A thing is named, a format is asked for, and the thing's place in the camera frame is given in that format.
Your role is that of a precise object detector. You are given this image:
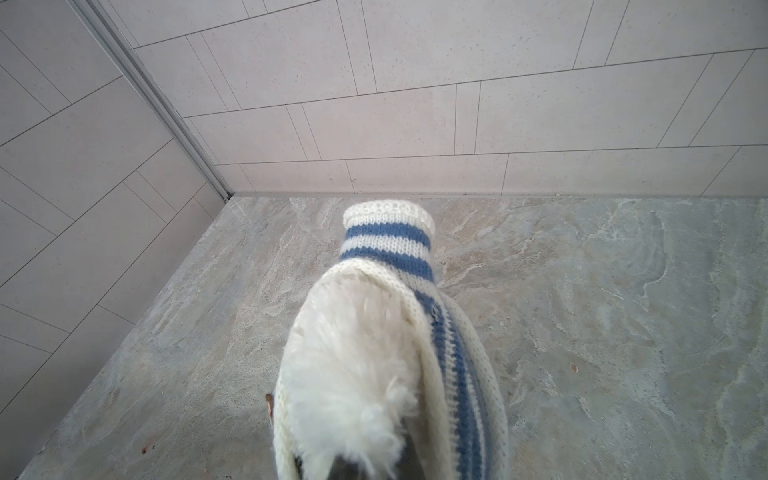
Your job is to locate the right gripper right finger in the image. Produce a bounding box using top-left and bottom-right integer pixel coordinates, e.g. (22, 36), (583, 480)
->
(396, 433), (426, 480)

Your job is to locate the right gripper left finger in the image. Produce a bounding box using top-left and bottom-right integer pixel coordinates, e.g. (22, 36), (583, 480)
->
(327, 456), (368, 480)

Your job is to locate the blue white striped knit sweater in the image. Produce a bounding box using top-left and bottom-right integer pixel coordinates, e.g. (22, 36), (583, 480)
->
(270, 200), (510, 479)

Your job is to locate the white teddy bear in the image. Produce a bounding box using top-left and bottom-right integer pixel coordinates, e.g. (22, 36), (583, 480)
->
(273, 271), (421, 479)

